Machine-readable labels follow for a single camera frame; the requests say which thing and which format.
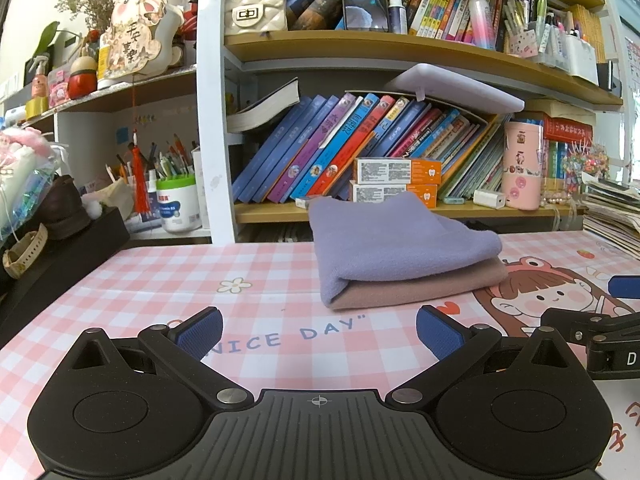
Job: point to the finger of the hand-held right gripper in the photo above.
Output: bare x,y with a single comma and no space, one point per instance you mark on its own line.
570,324
625,287

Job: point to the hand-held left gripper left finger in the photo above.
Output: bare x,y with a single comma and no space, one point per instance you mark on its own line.
200,332

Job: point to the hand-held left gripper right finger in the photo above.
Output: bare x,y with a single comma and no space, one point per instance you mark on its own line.
440,332

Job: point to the purple and pink sweater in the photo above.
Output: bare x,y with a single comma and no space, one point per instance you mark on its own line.
400,250

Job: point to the pink checked cartoon desk mat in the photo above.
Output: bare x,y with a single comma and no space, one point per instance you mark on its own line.
200,270

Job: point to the stack of papers and notebooks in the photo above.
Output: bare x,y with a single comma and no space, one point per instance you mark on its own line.
615,210

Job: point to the white can pen holder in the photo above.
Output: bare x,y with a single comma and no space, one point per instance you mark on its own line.
177,210

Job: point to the colourful bead ornament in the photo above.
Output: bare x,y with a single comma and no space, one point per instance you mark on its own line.
585,162

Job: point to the white eraser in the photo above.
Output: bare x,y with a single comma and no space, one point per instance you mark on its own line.
306,203
454,200

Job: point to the orange and white carton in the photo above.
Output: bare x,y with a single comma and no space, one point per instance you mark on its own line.
427,192
425,170

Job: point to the white charger plug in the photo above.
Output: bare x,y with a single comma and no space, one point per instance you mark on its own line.
489,199

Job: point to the black case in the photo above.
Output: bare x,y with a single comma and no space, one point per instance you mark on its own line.
75,260

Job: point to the pink sticker tumbler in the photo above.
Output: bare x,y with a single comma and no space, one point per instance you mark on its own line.
522,180

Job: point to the beige pencil pouch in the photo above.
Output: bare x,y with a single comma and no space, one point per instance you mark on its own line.
117,197

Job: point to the red tassel ornament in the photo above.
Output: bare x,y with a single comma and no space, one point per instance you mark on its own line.
139,180

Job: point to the white pompom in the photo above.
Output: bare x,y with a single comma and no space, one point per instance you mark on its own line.
92,206

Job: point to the row of red thick books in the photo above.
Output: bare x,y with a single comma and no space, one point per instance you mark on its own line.
565,130

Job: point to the bunch of pencils and pens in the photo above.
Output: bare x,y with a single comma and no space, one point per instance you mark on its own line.
170,165

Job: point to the beige wristwatch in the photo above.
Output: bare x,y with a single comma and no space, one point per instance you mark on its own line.
40,240

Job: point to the cream thick book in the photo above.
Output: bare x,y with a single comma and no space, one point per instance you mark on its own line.
560,107

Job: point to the black clip device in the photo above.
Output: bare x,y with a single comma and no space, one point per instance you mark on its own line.
607,76

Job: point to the row of leaning books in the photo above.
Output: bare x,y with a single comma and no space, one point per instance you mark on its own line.
310,150

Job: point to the white pen organiser box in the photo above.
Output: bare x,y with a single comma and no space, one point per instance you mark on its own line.
582,60

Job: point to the white side shelf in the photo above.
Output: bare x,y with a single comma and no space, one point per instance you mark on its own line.
85,130

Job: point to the plastic bag of plush toys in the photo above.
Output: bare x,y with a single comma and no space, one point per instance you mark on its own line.
20,175

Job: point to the clear pen holder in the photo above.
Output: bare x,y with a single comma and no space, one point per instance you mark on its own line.
550,45

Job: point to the pink patterned pen cup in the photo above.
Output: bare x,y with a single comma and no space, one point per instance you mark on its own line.
521,44

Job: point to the row of yellow books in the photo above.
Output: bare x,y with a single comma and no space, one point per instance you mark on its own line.
590,25

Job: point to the red wooden doll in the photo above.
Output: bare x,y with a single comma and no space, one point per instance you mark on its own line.
82,85

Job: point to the pink patterned box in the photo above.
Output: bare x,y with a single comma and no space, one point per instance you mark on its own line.
58,90

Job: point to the pink spray bottle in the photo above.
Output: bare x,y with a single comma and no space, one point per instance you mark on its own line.
40,87

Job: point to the white cartoon hanging plaque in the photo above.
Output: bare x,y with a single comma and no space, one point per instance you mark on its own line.
127,45

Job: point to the white wooden bookshelf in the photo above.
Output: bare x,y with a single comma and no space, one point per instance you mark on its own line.
350,44

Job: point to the pastel gradient bottle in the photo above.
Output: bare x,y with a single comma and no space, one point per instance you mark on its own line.
481,20

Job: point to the white spray bottle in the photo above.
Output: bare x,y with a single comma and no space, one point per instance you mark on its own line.
397,17

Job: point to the white quilted handbag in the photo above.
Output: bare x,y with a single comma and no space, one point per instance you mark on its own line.
255,15

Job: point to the row of upright colourful books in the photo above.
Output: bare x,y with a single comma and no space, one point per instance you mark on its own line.
435,5

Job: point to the green leafy plant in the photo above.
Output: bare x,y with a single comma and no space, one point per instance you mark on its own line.
45,37

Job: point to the propped dark smartphone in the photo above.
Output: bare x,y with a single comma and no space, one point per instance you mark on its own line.
365,5

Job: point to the alphabet wall poster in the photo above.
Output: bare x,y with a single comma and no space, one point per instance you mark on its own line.
634,60

